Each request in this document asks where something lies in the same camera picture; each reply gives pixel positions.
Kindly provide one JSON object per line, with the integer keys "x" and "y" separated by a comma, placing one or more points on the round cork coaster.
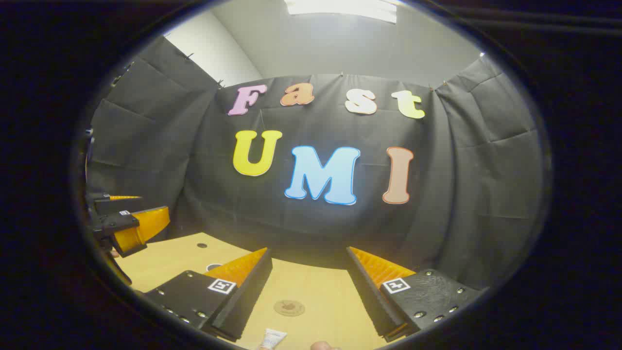
{"x": 289, "y": 307}

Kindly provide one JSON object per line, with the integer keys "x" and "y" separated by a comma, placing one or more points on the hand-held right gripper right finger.
{"x": 371, "y": 301}

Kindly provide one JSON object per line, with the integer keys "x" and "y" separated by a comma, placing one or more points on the black backdrop cloth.
{"x": 218, "y": 209}

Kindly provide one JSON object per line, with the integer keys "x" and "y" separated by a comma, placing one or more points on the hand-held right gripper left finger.
{"x": 248, "y": 301}

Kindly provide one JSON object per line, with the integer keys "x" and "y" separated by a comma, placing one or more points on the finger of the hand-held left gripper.
{"x": 114, "y": 204}
{"x": 146, "y": 226}

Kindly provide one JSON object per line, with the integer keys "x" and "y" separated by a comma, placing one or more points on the white toothpaste tube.
{"x": 273, "y": 339}

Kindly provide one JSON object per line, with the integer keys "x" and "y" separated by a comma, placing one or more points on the ceiling light panel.
{"x": 340, "y": 8}

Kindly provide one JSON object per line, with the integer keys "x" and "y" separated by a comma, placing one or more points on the light wooden desktop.
{"x": 316, "y": 282}

